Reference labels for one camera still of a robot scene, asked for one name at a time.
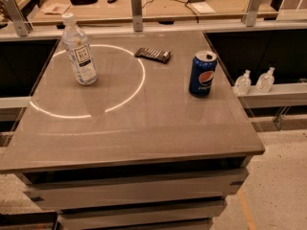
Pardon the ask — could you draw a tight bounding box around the right metal bracket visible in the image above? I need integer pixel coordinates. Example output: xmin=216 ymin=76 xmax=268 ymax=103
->
xmin=242 ymin=0 xmax=262 ymax=27

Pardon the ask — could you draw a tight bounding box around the grey drawer cabinet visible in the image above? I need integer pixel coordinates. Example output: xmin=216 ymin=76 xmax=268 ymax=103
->
xmin=15 ymin=156 xmax=253 ymax=230

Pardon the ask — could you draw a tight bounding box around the hand sanitizer bottle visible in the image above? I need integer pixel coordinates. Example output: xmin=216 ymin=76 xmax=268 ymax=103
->
xmin=256 ymin=67 xmax=275 ymax=93
xmin=233 ymin=70 xmax=251 ymax=96

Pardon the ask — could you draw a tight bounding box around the left metal bracket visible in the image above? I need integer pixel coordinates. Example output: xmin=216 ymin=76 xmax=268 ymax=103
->
xmin=2 ymin=0 xmax=33 ymax=36

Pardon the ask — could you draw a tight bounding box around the left hand sanitizer bottle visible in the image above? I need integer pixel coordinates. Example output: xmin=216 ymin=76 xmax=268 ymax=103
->
xmin=233 ymin=70 xmax=251 ymax=96

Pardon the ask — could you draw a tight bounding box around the middle metal bracket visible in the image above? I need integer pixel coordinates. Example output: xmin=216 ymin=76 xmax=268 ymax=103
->
xmin=130 ymin=0 xmax=143 ymax=32

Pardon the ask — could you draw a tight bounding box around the clear plastic water bottle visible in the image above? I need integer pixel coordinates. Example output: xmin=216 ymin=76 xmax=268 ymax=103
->
xmin=61 ymin=13 xmax=98 ymax=85

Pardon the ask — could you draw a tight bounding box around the paper sheet on desk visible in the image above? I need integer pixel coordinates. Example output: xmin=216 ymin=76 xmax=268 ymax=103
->
xmin=42 ymin=3 xmax=70 ymax=14

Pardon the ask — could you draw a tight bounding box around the right hand sanitizer bottle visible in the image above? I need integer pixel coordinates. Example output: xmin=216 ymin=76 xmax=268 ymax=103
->
xmin=256 ymin=67 xmax=275 ymax=93

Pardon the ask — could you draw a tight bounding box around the metal bracket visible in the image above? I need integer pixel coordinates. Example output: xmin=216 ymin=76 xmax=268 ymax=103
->
xmin=130 ymin=0 xmax=143 ymax=32
xmin=2 ymin=0 xmax=33 ymax=36
xmin=242 ymin=0 xmax=262 ymax=27

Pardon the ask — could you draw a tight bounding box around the blue pepsi can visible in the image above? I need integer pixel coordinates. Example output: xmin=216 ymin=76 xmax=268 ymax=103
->
xmin=189 ymin=50 xmax=217 ymax=98

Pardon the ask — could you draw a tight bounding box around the chocolate rxbar wrapper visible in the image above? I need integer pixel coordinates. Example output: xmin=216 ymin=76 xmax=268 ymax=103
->
xmin=134 ymin=47 xmax=171 ymax=63

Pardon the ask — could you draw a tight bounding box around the white paper note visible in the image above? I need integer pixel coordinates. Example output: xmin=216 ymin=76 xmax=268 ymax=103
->
xmin=192 ymin=2 xmax=215 ymax=14

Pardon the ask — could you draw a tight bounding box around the black object on desk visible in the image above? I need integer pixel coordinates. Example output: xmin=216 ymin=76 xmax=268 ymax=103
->
xmin=70 ymin=0 xmax=98 ymax=6

